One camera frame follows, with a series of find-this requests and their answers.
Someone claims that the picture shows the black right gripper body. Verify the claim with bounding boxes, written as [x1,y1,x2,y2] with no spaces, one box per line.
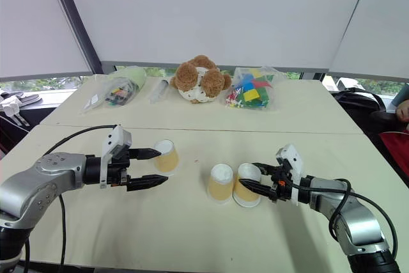
[268,157,295,203]

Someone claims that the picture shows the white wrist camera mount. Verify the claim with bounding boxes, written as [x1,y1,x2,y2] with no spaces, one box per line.
[275,143,305,207]
[99,125,133,189]

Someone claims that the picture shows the clear bag of coloured blocks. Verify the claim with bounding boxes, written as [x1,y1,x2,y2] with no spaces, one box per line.
[224,65,282,111]

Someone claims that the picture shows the clear plastic syringe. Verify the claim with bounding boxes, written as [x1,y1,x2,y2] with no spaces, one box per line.
[149,77,172,105]

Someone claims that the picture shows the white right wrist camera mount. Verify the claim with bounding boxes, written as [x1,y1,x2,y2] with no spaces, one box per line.
[275,143,305,207]

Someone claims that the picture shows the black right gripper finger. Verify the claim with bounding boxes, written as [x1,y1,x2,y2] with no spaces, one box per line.
[251,162,277,177]
[237,178,277,200]

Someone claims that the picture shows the clear bag of small parts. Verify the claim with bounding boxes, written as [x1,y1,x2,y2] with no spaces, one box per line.
[79,75,146,115]

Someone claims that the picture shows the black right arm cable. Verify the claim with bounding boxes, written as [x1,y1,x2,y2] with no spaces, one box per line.
[287,178,399,256]

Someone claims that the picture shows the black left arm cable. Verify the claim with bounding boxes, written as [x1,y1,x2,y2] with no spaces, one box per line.
[42,124,118,269]

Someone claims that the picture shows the black backpack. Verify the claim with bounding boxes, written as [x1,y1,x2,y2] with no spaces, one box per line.
[330,88,400,134]

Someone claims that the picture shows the brown teddy bear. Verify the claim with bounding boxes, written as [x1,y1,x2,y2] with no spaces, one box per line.
[169,54,233,105]

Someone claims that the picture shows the white plastic object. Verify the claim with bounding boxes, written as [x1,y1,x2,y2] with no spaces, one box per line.
[0,98,22,118]

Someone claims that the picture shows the tan paper cup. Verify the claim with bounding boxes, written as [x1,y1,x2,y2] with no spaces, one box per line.
[207,163,235,206]
[153,139,180,176]
[233,162,263,208]

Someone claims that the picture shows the dark window frame post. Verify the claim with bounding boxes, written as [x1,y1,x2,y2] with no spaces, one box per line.
[47,0,105,75]

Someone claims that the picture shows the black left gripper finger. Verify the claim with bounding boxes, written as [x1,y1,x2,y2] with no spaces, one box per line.
[127,147,163,162]
[126,174,169,192]

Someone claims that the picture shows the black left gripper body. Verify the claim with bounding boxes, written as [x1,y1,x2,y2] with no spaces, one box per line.
[107,146,132,191]

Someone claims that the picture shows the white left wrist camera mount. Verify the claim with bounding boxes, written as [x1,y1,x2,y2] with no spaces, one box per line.
[99,125,133,189]

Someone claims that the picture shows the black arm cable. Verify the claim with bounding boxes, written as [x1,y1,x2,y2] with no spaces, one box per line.
[42,124,118,269]
[287,178,399,256]

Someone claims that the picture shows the black sandals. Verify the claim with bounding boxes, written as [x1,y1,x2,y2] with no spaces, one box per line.
[0,91,43,106]

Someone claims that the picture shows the person in red garment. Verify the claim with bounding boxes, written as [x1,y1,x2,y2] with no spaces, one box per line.
[378,98,409,188]

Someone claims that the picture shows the pale green soft item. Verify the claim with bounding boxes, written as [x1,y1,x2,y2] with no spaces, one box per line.
[118,65,148,86]

